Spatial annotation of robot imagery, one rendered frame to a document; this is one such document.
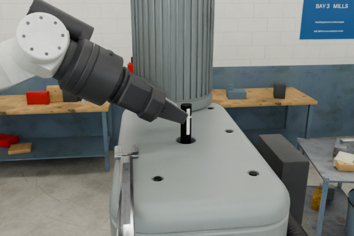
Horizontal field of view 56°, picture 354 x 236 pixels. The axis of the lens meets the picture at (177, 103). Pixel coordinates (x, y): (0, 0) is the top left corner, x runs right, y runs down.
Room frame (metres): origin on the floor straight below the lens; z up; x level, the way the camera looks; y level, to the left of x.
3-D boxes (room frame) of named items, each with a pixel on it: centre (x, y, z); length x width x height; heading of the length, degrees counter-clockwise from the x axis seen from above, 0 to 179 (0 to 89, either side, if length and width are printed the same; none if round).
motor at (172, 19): (0.82, 0.01, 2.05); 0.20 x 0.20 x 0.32
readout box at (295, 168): (0.91, -0.32, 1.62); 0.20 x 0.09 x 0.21; 6
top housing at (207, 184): (0.59, -0.02, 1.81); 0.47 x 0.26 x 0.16; 6
